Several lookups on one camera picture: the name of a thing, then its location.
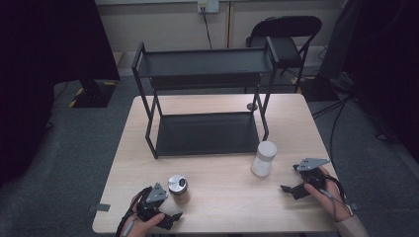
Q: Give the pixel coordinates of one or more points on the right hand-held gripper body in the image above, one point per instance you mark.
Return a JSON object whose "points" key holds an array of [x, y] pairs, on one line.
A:
{"points": [[311, 176]]}

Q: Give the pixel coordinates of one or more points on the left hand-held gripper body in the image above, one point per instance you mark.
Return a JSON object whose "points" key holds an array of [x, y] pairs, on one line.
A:
{"points": [[150, 205]]}

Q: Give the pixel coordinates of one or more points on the metal-lidded glass jar brown spice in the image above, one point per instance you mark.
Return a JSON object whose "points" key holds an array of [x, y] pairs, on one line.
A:
{"points": [[178, 185]]}

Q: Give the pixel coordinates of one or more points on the white-lidded jar of white powder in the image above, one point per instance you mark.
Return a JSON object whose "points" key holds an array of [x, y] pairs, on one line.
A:
{"points": [[263, 161]]}

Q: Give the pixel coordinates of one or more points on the black metal two-tier rack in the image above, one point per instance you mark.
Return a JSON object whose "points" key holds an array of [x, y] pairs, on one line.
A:
{"points": [[204, 131]]}

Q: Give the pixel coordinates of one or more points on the person's left hand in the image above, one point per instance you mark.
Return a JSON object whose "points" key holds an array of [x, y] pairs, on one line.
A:
{"points": [[138, 227]]}

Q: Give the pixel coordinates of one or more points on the person's right hand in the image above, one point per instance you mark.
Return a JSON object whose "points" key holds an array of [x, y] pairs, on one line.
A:
{"points": [[334, 200]]}

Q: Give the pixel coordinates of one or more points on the small grey tape piece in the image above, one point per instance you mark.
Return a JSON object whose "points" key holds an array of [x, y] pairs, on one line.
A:
{"points": [[354, 206]]}

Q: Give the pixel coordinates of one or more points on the small dark round disc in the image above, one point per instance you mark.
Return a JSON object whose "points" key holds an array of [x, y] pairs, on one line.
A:
{"points": [[252, 106]]}

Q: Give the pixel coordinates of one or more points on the black stand base yellow tape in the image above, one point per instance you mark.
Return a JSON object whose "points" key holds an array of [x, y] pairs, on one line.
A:
{"points": [[95, 95]]}

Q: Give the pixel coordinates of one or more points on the black folding chair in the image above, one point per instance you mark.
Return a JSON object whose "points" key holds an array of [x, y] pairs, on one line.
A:
{"points": [[286, 46]]}

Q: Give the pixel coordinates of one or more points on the black curtain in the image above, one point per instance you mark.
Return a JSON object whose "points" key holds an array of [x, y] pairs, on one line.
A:
{"points": [[388, 65], [49, 65]]}

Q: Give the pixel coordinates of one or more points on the white wall outlet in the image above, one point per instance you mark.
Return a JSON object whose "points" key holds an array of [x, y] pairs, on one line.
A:
{"points": [[208, 6]]}

